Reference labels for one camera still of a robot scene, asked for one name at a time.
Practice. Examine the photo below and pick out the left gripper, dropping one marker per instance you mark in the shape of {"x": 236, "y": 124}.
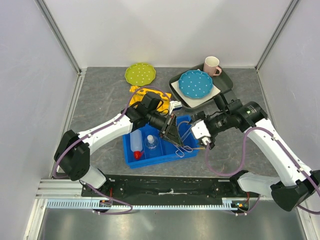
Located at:
{"x": 172, "y": 134}

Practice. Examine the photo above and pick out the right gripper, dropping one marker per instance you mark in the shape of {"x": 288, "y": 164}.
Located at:
{"x": 199, "y": 115}

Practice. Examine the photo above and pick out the yellow rubber tube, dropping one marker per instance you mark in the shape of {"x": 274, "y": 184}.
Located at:
{"x": 185, "y": 123}

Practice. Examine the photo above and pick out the metal crucible tongs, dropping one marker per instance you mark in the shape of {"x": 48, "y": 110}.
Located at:
{"x": 182, "y": 150}

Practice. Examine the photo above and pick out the glass flask white stopper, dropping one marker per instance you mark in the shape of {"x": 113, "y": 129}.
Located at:
{"x": 151, "y": 142}

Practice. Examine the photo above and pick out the wash bottle red cap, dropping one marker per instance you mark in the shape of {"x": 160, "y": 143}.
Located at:
{"x": 136, "y": 144}

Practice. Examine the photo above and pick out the dark green tray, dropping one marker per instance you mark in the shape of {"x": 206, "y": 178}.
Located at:
{"x": 222, "y": 83}

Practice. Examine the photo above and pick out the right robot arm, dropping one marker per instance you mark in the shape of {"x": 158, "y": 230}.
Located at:
{"x": 295, "y": 182}

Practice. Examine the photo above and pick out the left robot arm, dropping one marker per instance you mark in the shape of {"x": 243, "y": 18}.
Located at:
{"x": 74, "y": 150}

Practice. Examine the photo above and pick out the blue plastic organizer tray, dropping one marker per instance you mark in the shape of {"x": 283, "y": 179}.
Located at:
{"x": 165, "y": 152}

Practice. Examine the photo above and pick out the white square plate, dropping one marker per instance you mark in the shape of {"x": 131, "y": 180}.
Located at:
{"x": 195, "y": 88}

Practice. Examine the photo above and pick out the blue dotted plate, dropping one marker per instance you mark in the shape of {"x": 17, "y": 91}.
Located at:
{"x": 195, "y": 84}

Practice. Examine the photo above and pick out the yellow test tube rack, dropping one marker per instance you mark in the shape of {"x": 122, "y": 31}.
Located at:
{"x": 162, "y": 106}

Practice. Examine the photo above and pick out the green dotted plate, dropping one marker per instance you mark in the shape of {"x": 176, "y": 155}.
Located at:
{"x": 140, "y": 74}

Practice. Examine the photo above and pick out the pink mug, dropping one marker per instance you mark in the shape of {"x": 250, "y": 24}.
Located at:
{"x": 211, "y": 66}

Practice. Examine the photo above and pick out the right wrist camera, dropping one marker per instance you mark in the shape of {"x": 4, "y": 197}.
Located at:
{"x": 200, "y": 132}

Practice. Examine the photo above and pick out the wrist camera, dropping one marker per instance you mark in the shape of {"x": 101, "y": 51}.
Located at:
{"x": 200, "y": 132}
{"x": 174, "y": 105}

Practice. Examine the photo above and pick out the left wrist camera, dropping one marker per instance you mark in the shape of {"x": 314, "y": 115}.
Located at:
{"x": 174, "y": 105}

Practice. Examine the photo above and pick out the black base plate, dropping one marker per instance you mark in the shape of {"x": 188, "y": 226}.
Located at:
{"x": 123, "y": 186}

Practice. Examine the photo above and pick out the cable duct rail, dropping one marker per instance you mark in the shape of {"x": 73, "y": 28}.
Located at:
{"x": 98, "y": 204}

